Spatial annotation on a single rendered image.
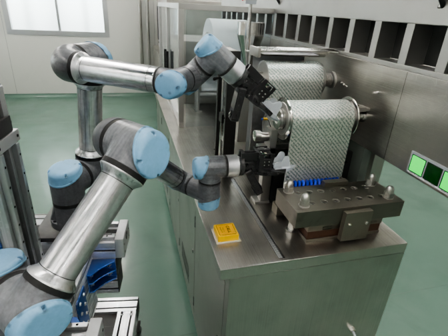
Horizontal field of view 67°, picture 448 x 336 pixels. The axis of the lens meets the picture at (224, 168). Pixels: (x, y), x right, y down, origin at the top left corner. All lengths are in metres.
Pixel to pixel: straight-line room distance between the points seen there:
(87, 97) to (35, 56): 5.49
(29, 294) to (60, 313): 0.07
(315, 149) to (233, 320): 0.64
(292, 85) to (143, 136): 0.77
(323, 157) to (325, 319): 0.58
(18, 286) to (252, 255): 0.62
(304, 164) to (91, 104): 0.79
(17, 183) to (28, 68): 5.73
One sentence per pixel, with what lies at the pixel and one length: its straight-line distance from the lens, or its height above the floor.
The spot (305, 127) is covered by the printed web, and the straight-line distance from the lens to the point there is 1.20.
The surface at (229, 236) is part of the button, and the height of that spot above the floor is 0.92.
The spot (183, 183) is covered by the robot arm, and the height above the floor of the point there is 1.03.
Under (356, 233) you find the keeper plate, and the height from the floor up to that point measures 0.94.
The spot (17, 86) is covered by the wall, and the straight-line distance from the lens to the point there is 6.95.
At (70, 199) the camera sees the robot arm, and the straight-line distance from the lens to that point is 1.34.
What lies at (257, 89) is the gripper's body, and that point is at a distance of 1.10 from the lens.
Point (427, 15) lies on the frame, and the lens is 1.23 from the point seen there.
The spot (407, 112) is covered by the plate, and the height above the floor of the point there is 1.32.
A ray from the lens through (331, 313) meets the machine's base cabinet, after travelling 1.37.
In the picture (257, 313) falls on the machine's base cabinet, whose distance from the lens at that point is 1.21.
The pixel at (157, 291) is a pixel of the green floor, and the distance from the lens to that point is 2.25.
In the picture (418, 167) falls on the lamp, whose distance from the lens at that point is 1.20.
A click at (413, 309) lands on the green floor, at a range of 2.51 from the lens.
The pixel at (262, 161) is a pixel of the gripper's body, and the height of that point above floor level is 1.13.
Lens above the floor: 1.59
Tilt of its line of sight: 25 degrees down
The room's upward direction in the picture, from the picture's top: 3 degrees clockwise
